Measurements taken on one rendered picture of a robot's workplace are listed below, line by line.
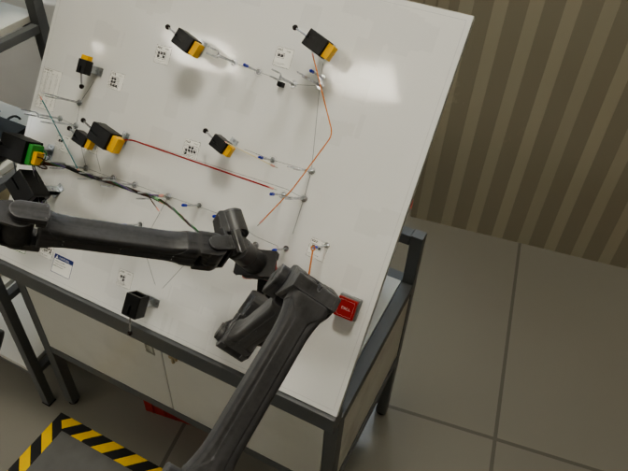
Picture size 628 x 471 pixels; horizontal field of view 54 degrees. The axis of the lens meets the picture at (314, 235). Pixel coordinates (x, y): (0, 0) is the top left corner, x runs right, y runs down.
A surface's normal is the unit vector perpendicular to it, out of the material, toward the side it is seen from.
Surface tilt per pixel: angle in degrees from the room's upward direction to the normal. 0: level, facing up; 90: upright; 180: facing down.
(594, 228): 90
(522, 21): 90
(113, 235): 29
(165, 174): 53
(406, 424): 0
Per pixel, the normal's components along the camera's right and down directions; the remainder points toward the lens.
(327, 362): -0.34, 0.04
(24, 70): -0.25, 0.65
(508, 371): 0.04, -0.73
